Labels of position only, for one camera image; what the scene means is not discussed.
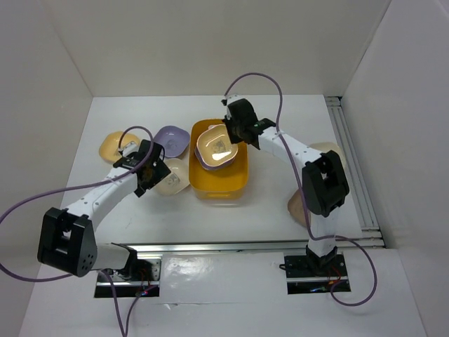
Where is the aluminium rail right side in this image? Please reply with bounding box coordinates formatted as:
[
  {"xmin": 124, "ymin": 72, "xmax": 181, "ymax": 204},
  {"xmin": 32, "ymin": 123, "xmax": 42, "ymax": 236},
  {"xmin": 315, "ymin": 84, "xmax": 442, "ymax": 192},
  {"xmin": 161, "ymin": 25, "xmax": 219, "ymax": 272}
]
[{"xmin": 324, "ymin": 96, "xmax": 380, "ymax": 232}]

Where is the brown square plate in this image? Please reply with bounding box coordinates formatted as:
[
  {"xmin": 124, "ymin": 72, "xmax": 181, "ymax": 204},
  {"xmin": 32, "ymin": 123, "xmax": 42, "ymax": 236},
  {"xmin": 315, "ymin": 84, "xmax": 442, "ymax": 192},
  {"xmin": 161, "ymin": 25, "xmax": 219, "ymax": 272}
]
[{"xmin": 287, "ymin": 190, "xmax": 311, "ymax": 228}]

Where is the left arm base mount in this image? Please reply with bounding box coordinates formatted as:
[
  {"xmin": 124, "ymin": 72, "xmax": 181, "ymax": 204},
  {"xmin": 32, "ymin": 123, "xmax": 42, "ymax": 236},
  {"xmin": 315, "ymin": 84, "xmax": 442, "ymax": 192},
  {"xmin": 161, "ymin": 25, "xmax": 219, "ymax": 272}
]
[{"xmin": 93, "ymin": 244, "xmax": 161, "ymax": 298}]

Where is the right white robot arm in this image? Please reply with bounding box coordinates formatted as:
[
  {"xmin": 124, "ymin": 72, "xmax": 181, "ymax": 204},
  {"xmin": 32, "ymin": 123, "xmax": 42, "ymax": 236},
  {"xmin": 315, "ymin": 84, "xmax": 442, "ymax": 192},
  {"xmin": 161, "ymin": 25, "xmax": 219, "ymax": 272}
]
[{"xmin": 222, "ymin": 95, "xmax": 349, "ymax": 275}]

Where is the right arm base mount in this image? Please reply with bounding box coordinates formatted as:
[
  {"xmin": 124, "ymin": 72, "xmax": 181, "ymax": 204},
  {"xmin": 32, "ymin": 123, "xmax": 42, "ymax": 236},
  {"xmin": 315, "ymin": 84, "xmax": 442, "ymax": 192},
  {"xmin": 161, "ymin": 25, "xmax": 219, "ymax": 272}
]
[{"xmin": 279, "ymin": 253, "xmax": 351, "ymax": 295}]

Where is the yellow plastic bin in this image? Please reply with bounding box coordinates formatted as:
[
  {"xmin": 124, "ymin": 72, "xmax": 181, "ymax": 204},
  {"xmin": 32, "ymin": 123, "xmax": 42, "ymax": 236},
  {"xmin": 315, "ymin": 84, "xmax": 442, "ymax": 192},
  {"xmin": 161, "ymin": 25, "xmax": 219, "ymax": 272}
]
[{"xmin": 189, "ymin": 119, "xmax": 249, "ymax": 200}]

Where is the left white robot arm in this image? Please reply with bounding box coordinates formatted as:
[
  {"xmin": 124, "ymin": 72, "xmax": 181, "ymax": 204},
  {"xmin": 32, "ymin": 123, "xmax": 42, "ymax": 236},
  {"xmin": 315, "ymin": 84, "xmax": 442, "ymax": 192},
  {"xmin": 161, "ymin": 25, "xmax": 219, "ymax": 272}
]
[{"xmin": 37, "ymin": 140, "xmax": 170, "ymax": 280}]

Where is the yellow plate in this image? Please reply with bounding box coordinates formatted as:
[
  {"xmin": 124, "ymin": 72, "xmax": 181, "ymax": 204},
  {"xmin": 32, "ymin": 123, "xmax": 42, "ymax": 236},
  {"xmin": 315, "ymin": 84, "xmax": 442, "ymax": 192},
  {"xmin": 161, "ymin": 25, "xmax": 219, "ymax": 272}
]
[
  {"xmin": 98, "ymin": 131, "xmax": 140, "ymax": 164},
  {"xmin": 195, "ymin": 124, "xmax": 239, "ymax": 169}
]

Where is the purple plate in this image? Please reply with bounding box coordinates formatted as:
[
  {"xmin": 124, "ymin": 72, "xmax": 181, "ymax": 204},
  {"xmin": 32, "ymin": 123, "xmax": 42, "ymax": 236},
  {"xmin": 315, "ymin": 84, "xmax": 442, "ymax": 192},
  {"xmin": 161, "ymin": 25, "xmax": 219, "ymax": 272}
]
[
  {"xmin": 193, "ymin": 129, "xmax": 239, "ymax": 172},
  {"xmin": 154, "ymin": 126, "xmax": 190, "ymax": 158}
]

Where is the aluminium rail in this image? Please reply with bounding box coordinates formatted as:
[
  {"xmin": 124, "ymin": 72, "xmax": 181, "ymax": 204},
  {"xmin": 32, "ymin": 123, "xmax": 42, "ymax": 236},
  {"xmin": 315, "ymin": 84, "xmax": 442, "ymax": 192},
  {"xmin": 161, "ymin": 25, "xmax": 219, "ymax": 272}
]
[
  {"xmin": 79, "ymin": 239, "xmax": 387, "ymax": 256},
  {"xmin": 324, "ymin": 96, "xmax": 380, "ymax": 232}
]

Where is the aluminium rail front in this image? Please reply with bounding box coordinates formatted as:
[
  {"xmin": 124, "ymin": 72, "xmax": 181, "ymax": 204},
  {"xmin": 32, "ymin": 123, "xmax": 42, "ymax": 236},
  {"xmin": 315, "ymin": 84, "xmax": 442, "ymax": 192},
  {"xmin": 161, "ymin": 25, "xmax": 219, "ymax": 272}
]
[{"xmin": 79, "ymin": 239, "xmax": 387, "ymax": 256}]

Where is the cream plate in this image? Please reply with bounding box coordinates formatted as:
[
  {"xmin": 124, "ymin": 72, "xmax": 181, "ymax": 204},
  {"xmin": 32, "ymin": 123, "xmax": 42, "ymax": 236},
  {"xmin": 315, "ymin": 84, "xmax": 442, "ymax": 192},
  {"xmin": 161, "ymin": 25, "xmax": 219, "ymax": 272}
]
[
  {"xmin": 155, "ymin": 158, "xmax": 189, "ymax": 196},
  {"xmin": 310, "ymin": 142, "xmax": 347, "ymax": 169}
]

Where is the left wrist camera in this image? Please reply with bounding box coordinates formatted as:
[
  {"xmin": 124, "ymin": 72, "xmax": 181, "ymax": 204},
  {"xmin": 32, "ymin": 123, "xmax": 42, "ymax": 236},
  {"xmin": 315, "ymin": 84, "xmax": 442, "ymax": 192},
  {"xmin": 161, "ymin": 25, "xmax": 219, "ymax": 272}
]
[{"xmin": 118, "ymin": 141, "xmax": 139, "ymax": 157}]

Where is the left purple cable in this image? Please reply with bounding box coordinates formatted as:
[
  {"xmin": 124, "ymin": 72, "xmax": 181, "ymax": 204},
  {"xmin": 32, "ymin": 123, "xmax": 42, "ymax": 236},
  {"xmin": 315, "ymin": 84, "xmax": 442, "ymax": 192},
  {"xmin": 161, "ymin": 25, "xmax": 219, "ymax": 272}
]
[{"xmin": 0, "ymin": 126, "xmax": 166, "ymax": 337}]

